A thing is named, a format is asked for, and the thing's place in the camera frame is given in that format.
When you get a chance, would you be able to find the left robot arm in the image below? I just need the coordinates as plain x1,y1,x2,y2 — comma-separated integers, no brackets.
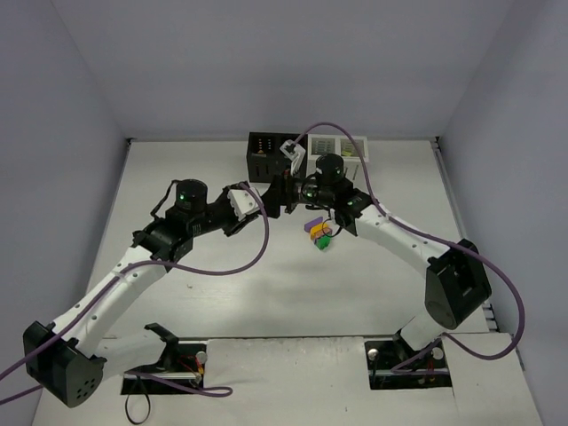
23,179,266,408

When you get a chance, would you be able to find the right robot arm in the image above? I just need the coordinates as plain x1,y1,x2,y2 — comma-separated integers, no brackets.
262,154,492,351

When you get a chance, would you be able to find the pink patterned lego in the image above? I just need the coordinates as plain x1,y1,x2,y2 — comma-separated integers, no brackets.
311,228,334,248

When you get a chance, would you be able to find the white slotted double container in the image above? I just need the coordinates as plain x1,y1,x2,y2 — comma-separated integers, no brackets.
306,134,369,181

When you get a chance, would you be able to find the purple curved lego top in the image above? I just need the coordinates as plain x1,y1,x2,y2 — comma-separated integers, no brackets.
304,217,323,233

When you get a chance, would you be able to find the yellow curved lego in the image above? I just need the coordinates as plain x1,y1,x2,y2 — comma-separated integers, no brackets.
310,223,333,239

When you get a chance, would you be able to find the dark green lego piece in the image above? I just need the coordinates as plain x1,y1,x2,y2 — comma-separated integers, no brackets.
314,235,333,251

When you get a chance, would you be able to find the black slotted double container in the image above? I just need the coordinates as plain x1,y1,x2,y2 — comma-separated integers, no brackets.
246,132,298,184

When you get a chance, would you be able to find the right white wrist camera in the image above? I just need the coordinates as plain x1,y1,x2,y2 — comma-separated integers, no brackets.
280,139,306,176

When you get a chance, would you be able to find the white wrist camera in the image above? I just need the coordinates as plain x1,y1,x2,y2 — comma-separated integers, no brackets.
227,187,260,222
280,139,306,176

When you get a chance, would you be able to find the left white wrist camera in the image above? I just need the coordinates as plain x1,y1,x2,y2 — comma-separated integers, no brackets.
227,187,260,222

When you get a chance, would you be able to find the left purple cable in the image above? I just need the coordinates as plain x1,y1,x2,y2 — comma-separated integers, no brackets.
0,182,271,398

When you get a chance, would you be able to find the purple cable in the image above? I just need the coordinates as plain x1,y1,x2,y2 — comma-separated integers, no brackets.
292,122,525,374
0,182,271,398

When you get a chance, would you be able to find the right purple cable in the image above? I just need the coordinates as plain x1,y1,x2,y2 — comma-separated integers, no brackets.
292,122,525,374

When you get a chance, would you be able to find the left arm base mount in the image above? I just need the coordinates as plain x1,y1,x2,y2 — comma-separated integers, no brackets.
121,323,208,396

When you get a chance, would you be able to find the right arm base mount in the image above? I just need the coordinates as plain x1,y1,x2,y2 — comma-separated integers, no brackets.
364,319,453,391

